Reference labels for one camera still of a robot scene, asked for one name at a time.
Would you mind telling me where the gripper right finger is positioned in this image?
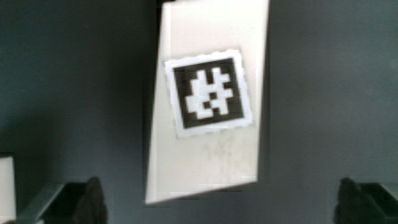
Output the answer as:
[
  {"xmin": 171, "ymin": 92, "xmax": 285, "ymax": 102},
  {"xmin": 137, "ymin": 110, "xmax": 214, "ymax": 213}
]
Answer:
[{"xmin": 335, "ymin": 178, "xmax": 398, "ymax": 224}]

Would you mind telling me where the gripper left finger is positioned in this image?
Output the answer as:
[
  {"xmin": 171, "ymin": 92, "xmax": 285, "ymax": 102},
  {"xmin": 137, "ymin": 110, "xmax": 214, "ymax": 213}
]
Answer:
[{"xmin": 17, "ymin": 177, "xmax": 109, "ymax": 224}]

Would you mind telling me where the left white stool leg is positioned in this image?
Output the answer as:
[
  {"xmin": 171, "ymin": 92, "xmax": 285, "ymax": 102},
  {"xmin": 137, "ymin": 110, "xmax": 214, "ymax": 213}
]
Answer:
[{"xmin": 146, "ymin": 0, "xmax": 271, "ymax": 204}]

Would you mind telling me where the white left barrier rail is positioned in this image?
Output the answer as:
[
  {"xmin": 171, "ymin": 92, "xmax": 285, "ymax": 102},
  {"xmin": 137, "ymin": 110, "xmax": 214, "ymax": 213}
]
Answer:
[{"xmin": 0, "ymin": 154, "xmax": 17, "ymax": 224}]

